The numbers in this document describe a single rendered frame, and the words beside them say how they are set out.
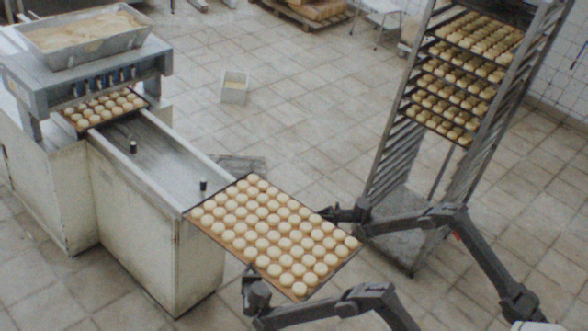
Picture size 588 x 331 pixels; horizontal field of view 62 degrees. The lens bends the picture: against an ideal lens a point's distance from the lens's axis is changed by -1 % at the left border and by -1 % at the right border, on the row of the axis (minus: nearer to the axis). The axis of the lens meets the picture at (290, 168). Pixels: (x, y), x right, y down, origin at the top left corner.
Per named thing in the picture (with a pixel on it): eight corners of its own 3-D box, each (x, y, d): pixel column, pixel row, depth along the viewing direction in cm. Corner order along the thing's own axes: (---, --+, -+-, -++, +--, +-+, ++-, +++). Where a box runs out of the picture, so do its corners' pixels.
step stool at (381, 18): (401, 45, 577) (412, 7, 548) (374, 51, 553) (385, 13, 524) (375, 28, 602) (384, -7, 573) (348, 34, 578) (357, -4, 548)
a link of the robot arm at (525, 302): (538, 331, 151) (547, 320, 154) (523, 303, 151) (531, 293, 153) (514, 329, 159) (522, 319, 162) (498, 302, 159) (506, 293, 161)
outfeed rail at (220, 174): (18, 23, 310) (16, 13, 306) (23, 22, 312) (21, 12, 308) (232, 193, 223) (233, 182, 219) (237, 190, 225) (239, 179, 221)
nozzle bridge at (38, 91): (12, 119, 238) (-5, 57, 216) (138, 77, 284) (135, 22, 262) (46, 154, 224) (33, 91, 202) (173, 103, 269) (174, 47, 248)
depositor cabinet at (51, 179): (-29, 154, 333) (-67, 41, 279) (69, 119, 379) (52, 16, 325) (71, 268, 277) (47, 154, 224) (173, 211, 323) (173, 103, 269)
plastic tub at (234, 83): (223, 85, 450) (224, 69, 440) (247, 87, 452) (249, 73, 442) (220, 102, 427) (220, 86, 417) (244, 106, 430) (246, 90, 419)
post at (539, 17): (413, 272, 298) (549, 2, 190) (409, 269, 300) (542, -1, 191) (416, 269, 300) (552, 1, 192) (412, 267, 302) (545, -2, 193)
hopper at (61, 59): (16, 54, 221) (10, 26, 212) (124, 27, 256) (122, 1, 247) (50, 83, 208) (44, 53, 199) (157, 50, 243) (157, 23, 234)
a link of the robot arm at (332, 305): (361, 318, 130) (378, 295, 138) (350, 300, 129) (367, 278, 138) (258, 339, 157) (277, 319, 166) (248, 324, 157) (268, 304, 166)
